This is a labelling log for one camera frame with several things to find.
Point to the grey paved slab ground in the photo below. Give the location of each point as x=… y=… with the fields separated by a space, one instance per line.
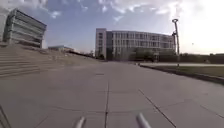
x=126 y=86

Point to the long pale multi-storey building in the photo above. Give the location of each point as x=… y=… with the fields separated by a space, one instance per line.
x=133 y=40

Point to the trees before building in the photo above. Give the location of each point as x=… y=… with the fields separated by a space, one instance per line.
x=143 y=55

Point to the low flat building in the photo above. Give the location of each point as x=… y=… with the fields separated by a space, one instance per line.
x=60 y=48

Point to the robot's own part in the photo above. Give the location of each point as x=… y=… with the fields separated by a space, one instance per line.
x=80 y=122
x=142 y=121

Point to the tall lamp pole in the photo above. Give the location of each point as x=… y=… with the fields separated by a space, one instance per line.
x=177 y=41

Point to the pale road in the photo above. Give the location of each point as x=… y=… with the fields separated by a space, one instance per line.
x=186 y=64

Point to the row of dark trees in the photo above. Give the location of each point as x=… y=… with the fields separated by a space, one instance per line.
x=200 y=58

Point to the grass strip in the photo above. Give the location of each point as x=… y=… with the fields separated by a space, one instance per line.
x=200 y=70

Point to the dark stone kerb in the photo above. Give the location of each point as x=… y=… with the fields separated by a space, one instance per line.
x=200 y=77

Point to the wide stone steps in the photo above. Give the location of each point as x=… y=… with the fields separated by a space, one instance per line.
x=20 y=63

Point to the slanted grey building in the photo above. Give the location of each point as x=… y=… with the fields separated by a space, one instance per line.
x=25 y=30

